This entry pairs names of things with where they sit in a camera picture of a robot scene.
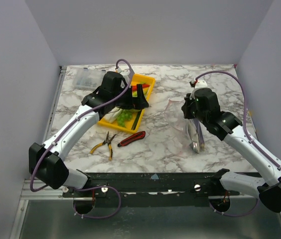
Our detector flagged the aluminium extrusion frame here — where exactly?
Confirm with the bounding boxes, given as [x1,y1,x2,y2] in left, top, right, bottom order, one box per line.
[19,180,65,200]

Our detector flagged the grey toy fish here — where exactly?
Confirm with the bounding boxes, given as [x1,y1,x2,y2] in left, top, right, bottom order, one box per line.
[187,119,200,153]

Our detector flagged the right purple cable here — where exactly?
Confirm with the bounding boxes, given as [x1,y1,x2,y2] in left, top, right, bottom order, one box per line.
[189,71,281,217]

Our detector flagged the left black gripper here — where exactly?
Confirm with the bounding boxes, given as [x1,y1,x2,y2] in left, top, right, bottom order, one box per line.
[112,84,149,110]

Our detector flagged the green toy grapes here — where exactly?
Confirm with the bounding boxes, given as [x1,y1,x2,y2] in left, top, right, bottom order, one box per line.
[116,110,133,127]

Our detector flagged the green toy cabbage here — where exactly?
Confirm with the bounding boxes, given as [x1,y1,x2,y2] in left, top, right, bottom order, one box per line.
[132,89,147,98]

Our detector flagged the red toy chili pepper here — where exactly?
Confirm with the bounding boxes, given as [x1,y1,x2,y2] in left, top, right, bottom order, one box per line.
[131,84,150,90]

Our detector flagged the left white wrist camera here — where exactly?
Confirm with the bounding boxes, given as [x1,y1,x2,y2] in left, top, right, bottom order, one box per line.
[116,67,134,83]

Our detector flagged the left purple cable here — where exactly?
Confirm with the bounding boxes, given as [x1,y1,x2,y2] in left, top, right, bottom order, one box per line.
[29,58,134,220]

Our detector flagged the red black utility knife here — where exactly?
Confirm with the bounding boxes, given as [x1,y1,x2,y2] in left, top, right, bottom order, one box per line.
[117,131,146,147]

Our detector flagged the black metal base rail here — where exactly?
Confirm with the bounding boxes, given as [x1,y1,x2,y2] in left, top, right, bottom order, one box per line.
[63,173,229,208]

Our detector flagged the yellow handled pliers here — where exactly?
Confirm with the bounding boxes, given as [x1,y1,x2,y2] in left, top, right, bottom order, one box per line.
[89,131,117,161]

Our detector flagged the clear plastic screw box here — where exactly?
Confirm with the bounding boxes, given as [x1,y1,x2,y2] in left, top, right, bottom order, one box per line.
[73,68,106,90]

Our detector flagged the yellow plastic tray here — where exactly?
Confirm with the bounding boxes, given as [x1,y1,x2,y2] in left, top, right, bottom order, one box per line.
[97,74,155,134]

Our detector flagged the clear zip top bag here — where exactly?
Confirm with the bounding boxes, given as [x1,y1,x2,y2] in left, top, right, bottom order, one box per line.
[164,100,198,151]

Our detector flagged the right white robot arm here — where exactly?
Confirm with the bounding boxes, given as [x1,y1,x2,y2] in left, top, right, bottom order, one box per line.
[181,88,281,213]

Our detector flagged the purple cable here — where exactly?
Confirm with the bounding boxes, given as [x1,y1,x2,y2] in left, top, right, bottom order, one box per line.
[29,58,134,220]
[189,71,281,217]

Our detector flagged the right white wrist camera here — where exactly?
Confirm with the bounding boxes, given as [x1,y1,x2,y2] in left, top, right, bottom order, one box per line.
[190,79,208,99]

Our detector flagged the toy celery bunch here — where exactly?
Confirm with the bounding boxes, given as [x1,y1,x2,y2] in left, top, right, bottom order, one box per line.
[104,109,123,123]

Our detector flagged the purple toy eggplant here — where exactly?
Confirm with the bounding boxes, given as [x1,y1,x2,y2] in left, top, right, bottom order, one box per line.
[197,121,205,151]

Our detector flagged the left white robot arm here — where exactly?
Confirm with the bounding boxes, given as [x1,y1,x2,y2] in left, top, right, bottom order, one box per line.
[28,71,149,197]

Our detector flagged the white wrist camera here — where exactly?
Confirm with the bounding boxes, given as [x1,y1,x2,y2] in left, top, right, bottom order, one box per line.
[116,67,134,83]
[190,79,208,99]

